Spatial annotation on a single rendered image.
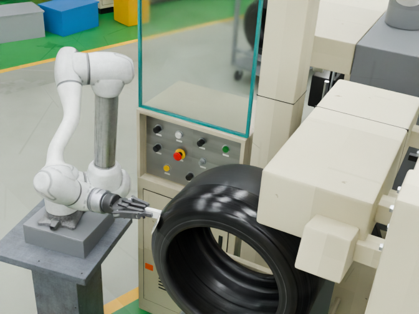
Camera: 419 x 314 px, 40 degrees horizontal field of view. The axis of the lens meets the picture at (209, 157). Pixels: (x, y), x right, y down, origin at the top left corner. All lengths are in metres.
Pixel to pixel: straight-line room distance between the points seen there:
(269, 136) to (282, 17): 0.41
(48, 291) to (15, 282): 0.65
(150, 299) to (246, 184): 1.64
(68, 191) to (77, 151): 2.80
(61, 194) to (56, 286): 1.02
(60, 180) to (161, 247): 0.42
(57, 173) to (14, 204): 2.29
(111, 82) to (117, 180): 0.52
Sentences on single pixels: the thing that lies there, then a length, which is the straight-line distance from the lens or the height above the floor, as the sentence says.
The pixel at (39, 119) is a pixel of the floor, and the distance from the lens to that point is 5.37.
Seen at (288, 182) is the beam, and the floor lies 1.77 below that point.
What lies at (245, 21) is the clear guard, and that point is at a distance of 2.27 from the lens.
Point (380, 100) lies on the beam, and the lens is 1.68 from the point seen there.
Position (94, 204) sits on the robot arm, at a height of 1.22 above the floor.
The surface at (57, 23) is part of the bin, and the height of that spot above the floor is 0.14.
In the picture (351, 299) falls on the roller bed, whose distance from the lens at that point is 2.13.
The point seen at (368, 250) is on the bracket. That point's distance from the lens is 1.26.
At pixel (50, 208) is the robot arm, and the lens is 2.75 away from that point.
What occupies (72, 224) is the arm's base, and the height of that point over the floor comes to 0.77.
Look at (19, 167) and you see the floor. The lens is 4.69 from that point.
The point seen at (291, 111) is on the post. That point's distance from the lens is 1.89.
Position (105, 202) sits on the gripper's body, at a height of 1.23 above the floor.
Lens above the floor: 2.45
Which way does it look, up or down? 31 degrees down
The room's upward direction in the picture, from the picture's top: 4 degrees clockwise
